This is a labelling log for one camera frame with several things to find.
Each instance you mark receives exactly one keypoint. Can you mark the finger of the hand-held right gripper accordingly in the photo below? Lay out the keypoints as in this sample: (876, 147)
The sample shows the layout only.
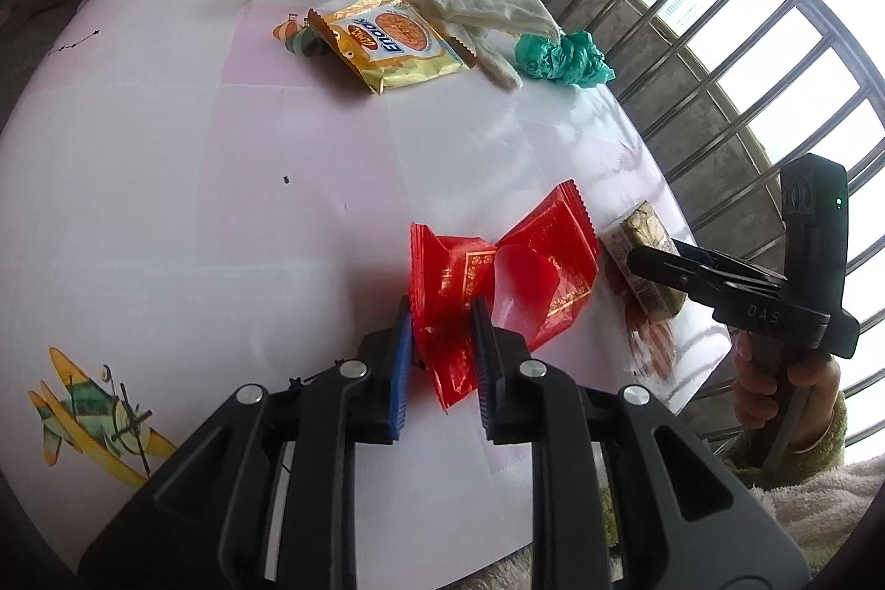
(664, 268)

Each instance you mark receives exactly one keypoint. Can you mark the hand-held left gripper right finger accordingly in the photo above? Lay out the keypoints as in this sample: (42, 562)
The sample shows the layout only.
(484, 369)

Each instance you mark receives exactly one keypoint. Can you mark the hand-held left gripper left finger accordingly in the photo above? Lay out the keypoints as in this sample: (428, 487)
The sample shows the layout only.
(399, 369)

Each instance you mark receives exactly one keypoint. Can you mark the gold and brown snack packet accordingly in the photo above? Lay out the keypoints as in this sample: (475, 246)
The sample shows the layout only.
(639, 230)

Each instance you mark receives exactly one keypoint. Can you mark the red snack wrapper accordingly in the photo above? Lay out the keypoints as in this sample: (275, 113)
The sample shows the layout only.
(553, 258)

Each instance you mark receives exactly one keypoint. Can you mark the green plastic bag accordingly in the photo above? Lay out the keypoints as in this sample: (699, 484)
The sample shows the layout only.
(563, 58)

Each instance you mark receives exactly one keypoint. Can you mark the white tissue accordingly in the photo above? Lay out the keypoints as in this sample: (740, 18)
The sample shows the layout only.
(484, 13)

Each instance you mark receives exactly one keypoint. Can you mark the yellow cookie packet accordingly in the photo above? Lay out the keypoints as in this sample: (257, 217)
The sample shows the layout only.
(394, 44)

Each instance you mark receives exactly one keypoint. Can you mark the person's right forearm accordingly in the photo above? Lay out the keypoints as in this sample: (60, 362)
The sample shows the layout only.
(823, 493)

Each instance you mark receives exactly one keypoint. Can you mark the person's right hand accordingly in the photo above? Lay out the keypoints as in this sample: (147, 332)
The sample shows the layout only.
(750, 389)

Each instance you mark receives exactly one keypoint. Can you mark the clear brown-printed wrapper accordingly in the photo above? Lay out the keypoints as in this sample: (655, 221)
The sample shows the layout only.
(650, 348)

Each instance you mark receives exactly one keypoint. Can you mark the printed plastic tablecloth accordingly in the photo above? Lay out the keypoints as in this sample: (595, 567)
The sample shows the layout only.
(207, 182)

